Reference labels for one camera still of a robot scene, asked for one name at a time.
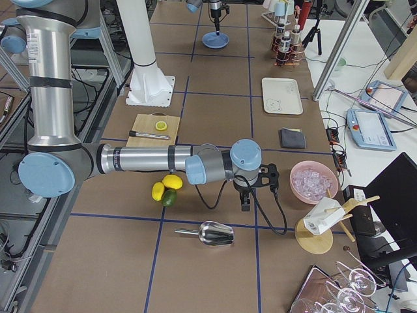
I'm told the blue plate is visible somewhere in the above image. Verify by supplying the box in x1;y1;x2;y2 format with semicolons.
201;32;229;50

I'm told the wine glass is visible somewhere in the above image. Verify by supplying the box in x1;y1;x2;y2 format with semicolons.
336;261;386;297
324;280;378;312

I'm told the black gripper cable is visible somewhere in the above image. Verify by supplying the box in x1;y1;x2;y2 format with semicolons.
194;175;289;235

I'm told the yellow lemon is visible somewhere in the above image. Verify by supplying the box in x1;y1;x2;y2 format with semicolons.
151;182;165;201
162;174;183;190

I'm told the pink bowl of ice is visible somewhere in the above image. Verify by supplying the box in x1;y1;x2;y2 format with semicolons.
289;160;339;204

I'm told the copper wire bottle rack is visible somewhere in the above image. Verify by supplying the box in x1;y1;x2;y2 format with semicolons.
271;37;304;66

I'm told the green lime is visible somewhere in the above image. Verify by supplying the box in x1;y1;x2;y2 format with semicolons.
161;189;177;207

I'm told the white paper carton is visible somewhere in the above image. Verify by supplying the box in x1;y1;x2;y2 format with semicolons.
303;197;345;235

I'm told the pale green cup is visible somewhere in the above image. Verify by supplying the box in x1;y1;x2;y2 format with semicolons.
274;0;295;17

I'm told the steel muddler rod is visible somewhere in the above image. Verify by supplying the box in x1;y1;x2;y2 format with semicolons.
128;130;171;140

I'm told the blue teach pendant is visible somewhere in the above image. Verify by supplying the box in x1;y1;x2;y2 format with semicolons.
346;109;397;151

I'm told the steel ice scoop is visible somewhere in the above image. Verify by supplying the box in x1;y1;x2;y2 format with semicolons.
174;221;235;246

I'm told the cream bear tray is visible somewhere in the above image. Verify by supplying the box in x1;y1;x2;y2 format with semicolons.
261;78;303;115

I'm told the lemon half slice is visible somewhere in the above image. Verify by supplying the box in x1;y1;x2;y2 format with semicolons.
154;121;168;132

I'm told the grey folded cloth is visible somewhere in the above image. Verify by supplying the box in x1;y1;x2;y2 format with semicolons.
279;128;306;149

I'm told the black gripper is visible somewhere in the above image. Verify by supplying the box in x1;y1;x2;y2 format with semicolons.
233;163;280;212
208;0;229;36

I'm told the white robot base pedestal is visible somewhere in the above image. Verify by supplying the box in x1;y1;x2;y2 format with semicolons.
117;0;175;108

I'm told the white wire cup rack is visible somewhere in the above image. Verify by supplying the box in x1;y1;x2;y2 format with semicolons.
261;11;287;26

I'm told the wooden cutting board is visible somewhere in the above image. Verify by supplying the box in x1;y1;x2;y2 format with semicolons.
126;113;180;147

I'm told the dark drink bottle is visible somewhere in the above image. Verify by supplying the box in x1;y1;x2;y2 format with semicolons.
279;31;291;63
291;24;300;52
272;22;285;52

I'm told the black camera tripod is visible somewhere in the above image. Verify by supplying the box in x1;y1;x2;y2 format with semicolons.
302;0;323;55

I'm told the wooden cup stand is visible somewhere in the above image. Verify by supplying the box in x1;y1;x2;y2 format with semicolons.
295;196;380;254

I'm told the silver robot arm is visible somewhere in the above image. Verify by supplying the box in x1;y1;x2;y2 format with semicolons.
186;0;230;36
15;1;279;211

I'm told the black monitor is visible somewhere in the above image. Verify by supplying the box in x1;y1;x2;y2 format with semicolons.
351;152;416;269

